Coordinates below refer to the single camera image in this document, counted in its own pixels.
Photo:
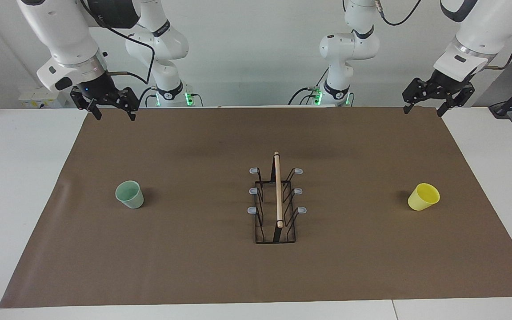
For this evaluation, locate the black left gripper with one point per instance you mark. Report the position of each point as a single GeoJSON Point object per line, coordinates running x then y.
{"type": "Point", "coordinates": [449, 86]}

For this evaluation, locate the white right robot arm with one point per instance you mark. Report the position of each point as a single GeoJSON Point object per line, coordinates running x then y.
{"type": "Point", "coordinates": [60, 35]}

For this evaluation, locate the pale green plastic cup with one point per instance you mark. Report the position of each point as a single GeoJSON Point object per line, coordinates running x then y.
{"type": "Point", "coordinates": [132, 199]}

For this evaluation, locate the yellow plastic cup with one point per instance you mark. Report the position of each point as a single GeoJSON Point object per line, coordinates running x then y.
{"type": "Point", "coordinates": [420, 200]}

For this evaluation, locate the brown table mat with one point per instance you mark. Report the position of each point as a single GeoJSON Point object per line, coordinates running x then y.
{"type": "Point", "coordinates": [194, 275]}

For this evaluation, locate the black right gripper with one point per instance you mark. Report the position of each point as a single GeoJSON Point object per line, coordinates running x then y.
{"type": "Point", "coordinates": [98, 89]}

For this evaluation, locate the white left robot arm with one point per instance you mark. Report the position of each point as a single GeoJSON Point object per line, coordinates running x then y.
{"type": "Point", "coordinates": [482, 26]}

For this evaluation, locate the white power strip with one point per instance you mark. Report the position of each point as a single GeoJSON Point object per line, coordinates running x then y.
{"type": "Point", "coordinates": [31, 98]}

